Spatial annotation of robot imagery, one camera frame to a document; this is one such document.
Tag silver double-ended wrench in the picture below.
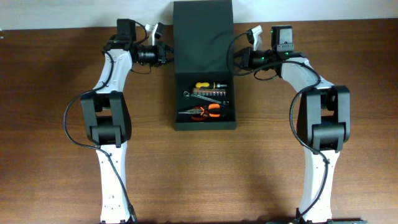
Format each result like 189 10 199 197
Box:
183 91 229 106

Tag yellow black stubby screwdriver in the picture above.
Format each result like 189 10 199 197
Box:
195 82 228 89

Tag orange socket bit rail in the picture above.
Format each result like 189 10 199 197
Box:
192 88 226 96

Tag orange black long-nose pliers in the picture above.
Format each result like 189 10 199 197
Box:
178 103 221 121

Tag small red cutting pliers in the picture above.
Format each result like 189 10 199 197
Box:
191 107 208 121

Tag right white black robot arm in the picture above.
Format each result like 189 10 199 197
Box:
226 25 351 223

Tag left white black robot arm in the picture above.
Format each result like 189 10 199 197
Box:
80 19 173 223

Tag black open cardboard box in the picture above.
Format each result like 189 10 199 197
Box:
173 1 237 131

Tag right black camera cable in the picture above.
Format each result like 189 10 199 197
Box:
226 30 330 224

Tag black camera cable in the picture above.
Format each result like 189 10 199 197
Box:
63 20 153 223
226 30 330 224

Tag left black camera cable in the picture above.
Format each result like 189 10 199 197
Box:
63 20 153 223

